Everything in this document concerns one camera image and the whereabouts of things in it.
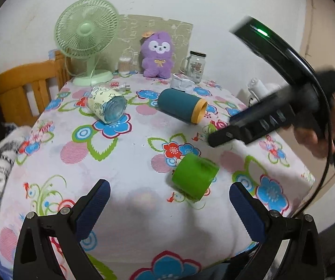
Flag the green plastic cup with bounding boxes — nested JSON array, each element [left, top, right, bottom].
[[172, 153, 219, 201]]

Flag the teal cup orange rim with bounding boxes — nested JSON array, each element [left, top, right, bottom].
[[157, 88, 207, 125]]

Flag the clear printed party cup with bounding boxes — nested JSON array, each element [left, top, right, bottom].
[[87, 85, 127, 124]]

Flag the person's right hand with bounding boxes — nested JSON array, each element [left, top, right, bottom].
[[294, 103, 335, 159]]

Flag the floral tablecloth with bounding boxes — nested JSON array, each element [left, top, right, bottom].
[[0, 75, 314, 279]]

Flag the glass jar mug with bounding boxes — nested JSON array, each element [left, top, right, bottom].
[[180, 51, 207, 84]]

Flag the white foil pouch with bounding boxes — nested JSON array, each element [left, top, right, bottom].
[[170, 73, 196, 93]]

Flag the purple plush toy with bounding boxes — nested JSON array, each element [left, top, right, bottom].
[[140, 31, 174, 79]]

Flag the orange wooden chair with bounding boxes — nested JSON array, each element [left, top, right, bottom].
[[0, 51, 70, 126]]

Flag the cotton swab container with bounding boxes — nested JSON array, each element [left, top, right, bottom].
[[118, 57, 132, 75]]

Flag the beige patterned cushion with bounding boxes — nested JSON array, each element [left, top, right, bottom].
[[96, 14, 193, 73]]

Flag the green desk fan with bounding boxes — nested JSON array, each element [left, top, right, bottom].
[[54, 0, 119, 87]]

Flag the white device by wall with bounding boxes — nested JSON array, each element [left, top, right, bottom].
[[237, 78, 281, 107]]

